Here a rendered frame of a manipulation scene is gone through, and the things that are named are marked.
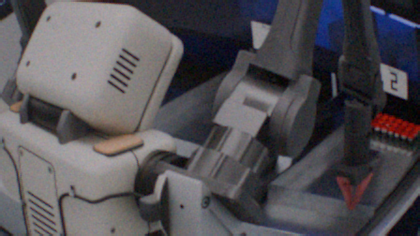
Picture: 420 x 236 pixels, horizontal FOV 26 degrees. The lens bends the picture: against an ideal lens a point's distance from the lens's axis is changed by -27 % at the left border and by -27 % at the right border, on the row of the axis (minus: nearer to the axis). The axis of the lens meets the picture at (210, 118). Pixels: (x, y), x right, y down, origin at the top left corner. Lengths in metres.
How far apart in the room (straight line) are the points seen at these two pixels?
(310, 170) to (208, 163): 0.72
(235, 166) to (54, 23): 0.32
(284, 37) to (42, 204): 0.39
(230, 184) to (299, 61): 0.17
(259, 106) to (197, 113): 0.90
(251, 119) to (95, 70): 0.19
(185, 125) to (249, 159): 0.89
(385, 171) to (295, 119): 0.67
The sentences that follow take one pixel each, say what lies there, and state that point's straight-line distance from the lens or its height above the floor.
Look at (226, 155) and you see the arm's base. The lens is 1.29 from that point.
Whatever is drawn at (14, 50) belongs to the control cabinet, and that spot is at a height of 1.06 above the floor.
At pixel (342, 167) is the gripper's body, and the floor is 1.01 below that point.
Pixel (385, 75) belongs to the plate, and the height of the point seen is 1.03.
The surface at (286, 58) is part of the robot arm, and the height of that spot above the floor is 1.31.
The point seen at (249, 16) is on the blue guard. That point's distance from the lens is 2.22.
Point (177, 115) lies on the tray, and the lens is 2.23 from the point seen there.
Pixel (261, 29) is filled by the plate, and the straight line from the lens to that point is 2.21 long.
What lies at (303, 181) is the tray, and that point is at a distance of 1.97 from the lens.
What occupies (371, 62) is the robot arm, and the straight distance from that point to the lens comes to 1.64.
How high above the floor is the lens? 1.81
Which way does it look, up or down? 25 degrees down
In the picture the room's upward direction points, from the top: 4 degrees counter-clockwise
